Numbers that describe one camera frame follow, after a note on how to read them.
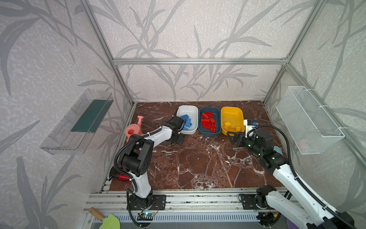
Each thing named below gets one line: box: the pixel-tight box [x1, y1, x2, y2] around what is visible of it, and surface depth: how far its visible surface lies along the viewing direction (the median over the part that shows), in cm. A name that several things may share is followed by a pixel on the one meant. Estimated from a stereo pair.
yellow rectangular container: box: [220, 106, 245, 136], surface depth 110 cm
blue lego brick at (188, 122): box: [185, 118, 193, 128], surface depth 104 cm
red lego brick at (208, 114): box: [204, 111, 214, 117], surface depth 114 cm
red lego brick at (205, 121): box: [201, 118, 210, 125], surface depth 107 cm
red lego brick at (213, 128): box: [210, 124, 217, 133], surface depth 106 cm
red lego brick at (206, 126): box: [202, 123, 212, 130], surface depth 107 cm
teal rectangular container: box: [197, 106, 222, 137], surface depth 108 cm
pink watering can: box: [124, 115, 144, 143], surface depth 92 cm
